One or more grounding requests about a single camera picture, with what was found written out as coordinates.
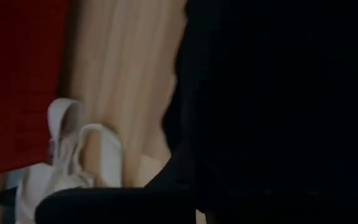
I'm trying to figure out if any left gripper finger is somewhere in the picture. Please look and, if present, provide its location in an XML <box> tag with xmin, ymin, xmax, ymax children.
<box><xmin>144</xmin><ymin>145</ymin><xmax>198</xmax><ymax>190</ymax></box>

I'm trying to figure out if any black cloth garment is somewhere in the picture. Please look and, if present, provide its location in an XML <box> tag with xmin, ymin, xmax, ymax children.
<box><xmin>161</xmin><ymin>0</ymin><xmax>358</xmax><ymax>224</ymax></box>

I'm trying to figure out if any red plastic laundry bin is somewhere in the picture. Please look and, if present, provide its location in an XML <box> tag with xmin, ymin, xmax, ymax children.
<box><xmin>0</xmin><ymin>0</ymin><xmax>71</xmax><ymax>180</ymax></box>

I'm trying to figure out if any cream canvas tote bag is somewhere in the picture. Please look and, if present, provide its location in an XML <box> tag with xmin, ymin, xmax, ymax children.
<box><xmin>0</xmin><ymin>97</ymin><xmax>126</xmax><ymax>224</ymax></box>

